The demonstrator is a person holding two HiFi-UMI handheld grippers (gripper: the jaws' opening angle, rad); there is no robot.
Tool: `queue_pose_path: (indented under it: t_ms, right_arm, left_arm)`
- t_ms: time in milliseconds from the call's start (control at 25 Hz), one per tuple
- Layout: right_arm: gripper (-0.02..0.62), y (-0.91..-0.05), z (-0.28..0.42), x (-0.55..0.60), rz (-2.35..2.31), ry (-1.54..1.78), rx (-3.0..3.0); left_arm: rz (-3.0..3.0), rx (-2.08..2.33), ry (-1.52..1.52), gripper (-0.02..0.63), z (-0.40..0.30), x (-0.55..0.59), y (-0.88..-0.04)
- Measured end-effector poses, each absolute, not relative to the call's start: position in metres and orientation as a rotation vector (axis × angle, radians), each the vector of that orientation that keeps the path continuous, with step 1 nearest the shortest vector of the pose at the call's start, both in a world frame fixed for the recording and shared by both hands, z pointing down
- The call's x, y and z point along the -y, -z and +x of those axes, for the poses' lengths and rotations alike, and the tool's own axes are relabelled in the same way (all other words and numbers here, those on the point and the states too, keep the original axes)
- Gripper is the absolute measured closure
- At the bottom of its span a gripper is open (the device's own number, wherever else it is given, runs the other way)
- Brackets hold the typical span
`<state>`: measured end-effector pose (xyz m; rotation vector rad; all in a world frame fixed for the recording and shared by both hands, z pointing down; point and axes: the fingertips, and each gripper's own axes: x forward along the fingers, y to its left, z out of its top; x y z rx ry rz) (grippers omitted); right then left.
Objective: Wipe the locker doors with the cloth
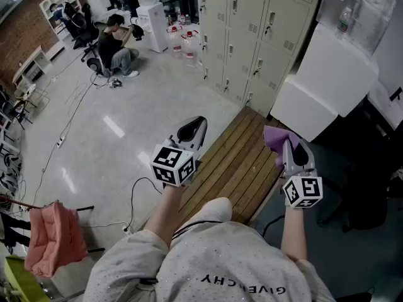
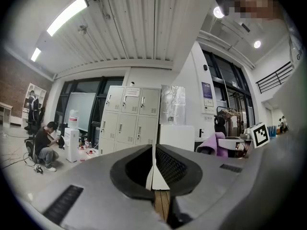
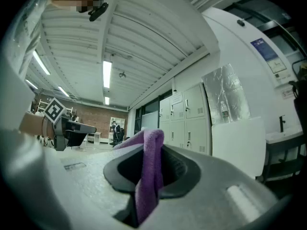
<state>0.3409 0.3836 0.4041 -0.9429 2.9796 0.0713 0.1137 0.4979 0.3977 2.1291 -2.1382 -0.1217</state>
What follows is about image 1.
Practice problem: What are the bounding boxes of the person's grey printed shirt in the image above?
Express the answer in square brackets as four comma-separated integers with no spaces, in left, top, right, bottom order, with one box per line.
[82,220,336,302]

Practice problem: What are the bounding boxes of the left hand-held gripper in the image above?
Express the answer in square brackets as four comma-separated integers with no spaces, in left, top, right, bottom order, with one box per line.
[149,116,208,188]

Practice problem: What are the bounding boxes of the clear water jug red handle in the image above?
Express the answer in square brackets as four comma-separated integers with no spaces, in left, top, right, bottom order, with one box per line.
[166,25,184,59]
[181,30,201,68]

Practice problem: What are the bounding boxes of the person's light trouser leg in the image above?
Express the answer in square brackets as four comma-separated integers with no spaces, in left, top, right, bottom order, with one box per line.
[201,196,233,225]

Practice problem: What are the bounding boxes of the slatted wooden bench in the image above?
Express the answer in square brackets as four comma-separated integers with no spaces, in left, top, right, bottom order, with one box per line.
[135,105,286,232]

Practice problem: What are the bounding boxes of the green label plastic water bottle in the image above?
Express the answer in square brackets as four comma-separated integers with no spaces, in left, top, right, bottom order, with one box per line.
[336,6,353,40]

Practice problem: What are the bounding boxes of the grey metal locker cabinet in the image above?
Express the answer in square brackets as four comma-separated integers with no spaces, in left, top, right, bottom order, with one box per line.
[195,0,327,118]

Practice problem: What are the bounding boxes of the black office chair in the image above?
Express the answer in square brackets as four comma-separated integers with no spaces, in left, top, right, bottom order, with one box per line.
[62,3,101,63]

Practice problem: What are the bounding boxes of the white low shelf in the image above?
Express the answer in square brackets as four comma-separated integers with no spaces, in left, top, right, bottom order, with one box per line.
[12,45,53,87]

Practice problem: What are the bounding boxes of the pink cushion chair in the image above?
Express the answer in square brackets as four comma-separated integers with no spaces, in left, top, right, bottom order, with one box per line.
[24,201,90,278]

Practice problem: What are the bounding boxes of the purple wiping cloth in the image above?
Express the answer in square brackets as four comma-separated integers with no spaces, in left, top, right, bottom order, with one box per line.
[263,125,302,171]

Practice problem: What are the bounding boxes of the yellow-green plastic bin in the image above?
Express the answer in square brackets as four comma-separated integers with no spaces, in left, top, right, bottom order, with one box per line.
[4,255,42,302]

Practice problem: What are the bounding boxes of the black swivel chair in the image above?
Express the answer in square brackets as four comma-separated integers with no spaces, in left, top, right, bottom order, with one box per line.
[314,143,403,234]

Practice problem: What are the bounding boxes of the person's left forearm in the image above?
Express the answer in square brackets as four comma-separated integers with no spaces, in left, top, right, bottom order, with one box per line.
[146,184,186,250]

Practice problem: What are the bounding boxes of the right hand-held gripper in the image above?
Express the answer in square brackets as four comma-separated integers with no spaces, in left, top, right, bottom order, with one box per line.
[281,138,324,208]

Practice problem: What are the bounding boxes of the silver foil sheet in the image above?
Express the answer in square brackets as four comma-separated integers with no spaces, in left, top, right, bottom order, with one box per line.
[317,0,400,56]

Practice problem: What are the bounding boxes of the person's right forearm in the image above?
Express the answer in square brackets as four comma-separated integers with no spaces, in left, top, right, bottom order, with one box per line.
[280,206,308,262]

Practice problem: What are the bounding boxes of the white water dispenser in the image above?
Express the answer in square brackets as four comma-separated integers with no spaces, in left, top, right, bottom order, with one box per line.
[135,1,169,53]

